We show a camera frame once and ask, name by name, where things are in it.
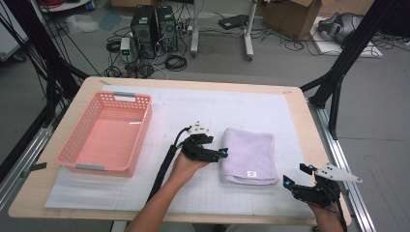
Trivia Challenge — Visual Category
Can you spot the aluminium rail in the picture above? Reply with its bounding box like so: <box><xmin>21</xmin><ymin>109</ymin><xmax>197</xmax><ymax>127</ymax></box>
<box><xmin>0</xmin><ymin>105</ymin><xmax>71</xmax><ymax>207</ymax></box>
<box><xmin>307</xmin><ymin>101</ymin><xmax>376</xmax><ymax>232</ymax></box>

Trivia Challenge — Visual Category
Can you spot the black flat device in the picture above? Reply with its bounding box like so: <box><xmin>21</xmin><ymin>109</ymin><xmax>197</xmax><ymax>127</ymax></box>
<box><xmin>218</xmin><ymin>14</ymin><xmax>249</xmax><ymax>31</ymax></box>

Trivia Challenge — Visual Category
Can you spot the pink plastic basket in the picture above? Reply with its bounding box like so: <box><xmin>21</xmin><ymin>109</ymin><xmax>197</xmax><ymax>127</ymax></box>
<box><xmin>56</xmin><ymin>90</ymin><xmax>154</xmax><ymax>178</ymax></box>

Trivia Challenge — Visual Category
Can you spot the white cabinet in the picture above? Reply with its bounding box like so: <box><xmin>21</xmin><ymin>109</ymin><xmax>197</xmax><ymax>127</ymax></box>
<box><xmin>0</xmin><ymin>6</ymin><xmax>30</xmax><ymax>62</ymax></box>

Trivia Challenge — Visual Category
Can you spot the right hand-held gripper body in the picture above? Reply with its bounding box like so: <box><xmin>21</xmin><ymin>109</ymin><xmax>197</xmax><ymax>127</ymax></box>
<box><xmin>291</xmin><ymin>162</ymin><xmax>363</xmax><ymax>208</ymax></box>

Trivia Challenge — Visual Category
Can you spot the grey rounded appliance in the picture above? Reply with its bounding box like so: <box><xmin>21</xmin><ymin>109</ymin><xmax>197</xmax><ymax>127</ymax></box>
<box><xmin>317</xmin><ymin>12</ymin><xmax>364</xmax><ymax>44</ymax></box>

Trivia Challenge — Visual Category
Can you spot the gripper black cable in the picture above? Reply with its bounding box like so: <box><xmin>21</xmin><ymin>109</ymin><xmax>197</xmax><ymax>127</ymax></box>
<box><xmin>146</xmin><ymin>126</ymin><xmax>194</xmax><ymax>203</ymax></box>
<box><xmin>335</xmin><ymin>197</ymin><xmax>348</xmax><ymax>232</ymax></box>

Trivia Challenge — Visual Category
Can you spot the person's right hand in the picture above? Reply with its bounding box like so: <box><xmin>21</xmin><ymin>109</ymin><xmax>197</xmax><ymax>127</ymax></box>
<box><xmin>306</xmin><ymin>202</ymin><xmax>342</xmax><ymax>223</ymax></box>

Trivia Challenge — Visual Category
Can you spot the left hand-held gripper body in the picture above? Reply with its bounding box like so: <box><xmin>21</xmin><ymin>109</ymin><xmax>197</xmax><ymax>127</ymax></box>
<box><xmin>181</xmin><ymin>121</ymin><xmax>221</xmax><ymax>163</ymax></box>

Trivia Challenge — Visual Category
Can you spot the person's left hand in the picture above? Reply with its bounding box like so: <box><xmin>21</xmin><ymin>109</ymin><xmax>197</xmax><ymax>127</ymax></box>
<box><xmin>170</xmin><ymin>152</ymin><xmax>209</xmax><ymax>186</ymax></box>

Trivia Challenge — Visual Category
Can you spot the small white box green light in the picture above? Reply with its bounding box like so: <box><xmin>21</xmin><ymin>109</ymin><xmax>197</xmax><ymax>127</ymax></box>
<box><xmin>119</xmin><ymin>37</ymin><xmax>132</xmax><ymax>62</ymax></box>

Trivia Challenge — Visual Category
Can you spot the white metal stand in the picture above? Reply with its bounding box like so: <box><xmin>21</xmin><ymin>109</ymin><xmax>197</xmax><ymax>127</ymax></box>
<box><xmin>190</xmin><ymin>0</ymin><xmax>259</xmax><ymax>62</ymax></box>

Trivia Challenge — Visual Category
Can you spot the black computer tower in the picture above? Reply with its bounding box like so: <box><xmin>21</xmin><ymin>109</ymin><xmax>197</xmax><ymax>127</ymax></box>
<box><xmin>156</xmin><ymin>5</ymin><xmax>179</xmax><ymax>53</ymax></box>
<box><xmin>130</xmin><ymin>4</ymin><xmax>160</xmax><ymax>60</ymax></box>

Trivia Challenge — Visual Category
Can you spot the cardboard box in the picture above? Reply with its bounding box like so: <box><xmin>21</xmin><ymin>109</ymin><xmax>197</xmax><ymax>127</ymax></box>
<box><xmin>261</xmin><ymin>0</ymin><xmax>323</xmax><ymax>41</ymax></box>

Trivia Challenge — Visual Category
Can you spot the white grid mat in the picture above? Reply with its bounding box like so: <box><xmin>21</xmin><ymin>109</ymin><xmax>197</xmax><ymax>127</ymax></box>
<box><xmin>44</xmin><ymin>84</ymin><xmax>313</xmax><ymax>218</ymax></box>

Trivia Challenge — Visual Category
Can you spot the lavender printed towel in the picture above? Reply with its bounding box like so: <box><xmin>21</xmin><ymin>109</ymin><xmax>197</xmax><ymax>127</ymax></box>
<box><xmin>220</xmin><ymin>127</ymin><xmax>280</xmax><ymax>186</ymax></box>

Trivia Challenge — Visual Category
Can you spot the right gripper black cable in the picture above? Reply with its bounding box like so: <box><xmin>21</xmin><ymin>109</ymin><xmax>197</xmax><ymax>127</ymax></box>
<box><xmin>335</xmin><ymin>197</ymin><xmax>348</xmax><ymax>232</ymax></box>

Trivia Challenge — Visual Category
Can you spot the coiled black cable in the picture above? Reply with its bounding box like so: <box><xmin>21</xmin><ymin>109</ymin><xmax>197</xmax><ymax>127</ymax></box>
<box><xmin>164</xmin><ymin>54</ymin><xmax>189</xmax><ymax>73</ymax></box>
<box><xmin>105</xmin><ymin>40</ymin><xmax>122</xmax><ymax>54</ymax></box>

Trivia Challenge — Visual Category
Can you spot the white round table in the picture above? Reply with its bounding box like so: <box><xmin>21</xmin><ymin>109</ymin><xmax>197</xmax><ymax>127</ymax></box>
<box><xmin>38</xmin><ymin>0</ymin><xmax>91</xmax><ymax>14</ymax></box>

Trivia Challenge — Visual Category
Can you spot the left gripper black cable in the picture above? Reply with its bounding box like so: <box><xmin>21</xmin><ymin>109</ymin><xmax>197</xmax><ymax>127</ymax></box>
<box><xmin>146</xmin><ymin>126</ymin><xmax>194</xmax><ymax>203</ymax></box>

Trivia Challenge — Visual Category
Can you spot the black frame strut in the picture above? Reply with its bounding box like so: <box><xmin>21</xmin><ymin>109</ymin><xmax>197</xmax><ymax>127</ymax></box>
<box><xmin>4</xmin><ymin>0</ymin><xmax>90</xmax><ymax>127</ymax></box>
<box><xmin>299</xmin><ymin>0</ymin><xmax>400</xmax><ymax>140</ymax></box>

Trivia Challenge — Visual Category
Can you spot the white flat board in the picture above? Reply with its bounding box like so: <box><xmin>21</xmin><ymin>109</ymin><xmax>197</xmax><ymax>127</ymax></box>
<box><xmin>310</xmin><ymin>15</ymin><xmax>384</xmax><ymax>59</ymax></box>

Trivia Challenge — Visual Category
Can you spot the clear plastic bag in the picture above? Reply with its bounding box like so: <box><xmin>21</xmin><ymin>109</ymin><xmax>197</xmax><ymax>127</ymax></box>
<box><xmin>66</xmin><ymin>13</ymin><xmax>101</xmax><ymax>34</ymax></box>

